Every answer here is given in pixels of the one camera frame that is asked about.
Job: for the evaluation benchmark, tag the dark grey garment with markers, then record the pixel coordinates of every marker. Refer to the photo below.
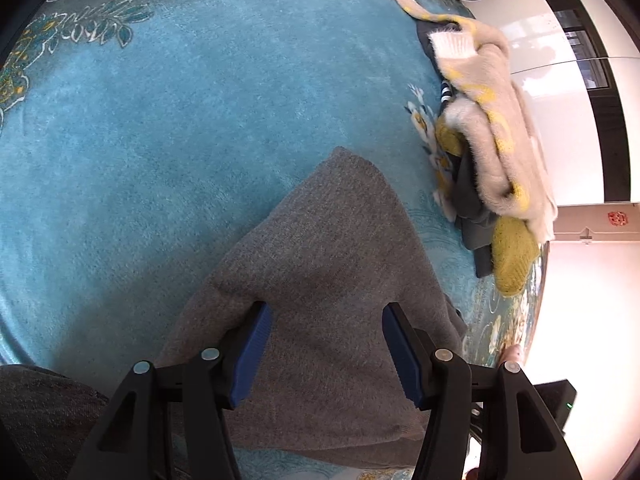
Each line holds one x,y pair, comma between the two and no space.
471,216

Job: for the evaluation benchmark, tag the mustard yellow knit garment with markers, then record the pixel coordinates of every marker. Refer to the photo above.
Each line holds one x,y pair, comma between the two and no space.
513,248

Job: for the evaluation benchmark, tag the grey knit sweater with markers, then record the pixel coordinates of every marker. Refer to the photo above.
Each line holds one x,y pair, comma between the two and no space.
327,260

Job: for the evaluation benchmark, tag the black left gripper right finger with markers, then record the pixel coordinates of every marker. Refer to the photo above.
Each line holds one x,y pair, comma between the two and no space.
438,381

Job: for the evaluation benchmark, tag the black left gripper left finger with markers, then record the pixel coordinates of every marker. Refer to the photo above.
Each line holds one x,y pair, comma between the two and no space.
132,439

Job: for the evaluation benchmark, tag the white wardrobe with black strips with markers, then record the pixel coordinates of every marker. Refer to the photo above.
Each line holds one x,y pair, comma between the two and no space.
579,69

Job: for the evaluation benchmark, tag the cream fluffy garment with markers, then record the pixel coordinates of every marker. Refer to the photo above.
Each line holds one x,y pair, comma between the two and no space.
491,113

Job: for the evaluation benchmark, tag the teal floral bed blanket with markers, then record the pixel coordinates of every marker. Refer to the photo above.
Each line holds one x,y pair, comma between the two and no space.
141,140

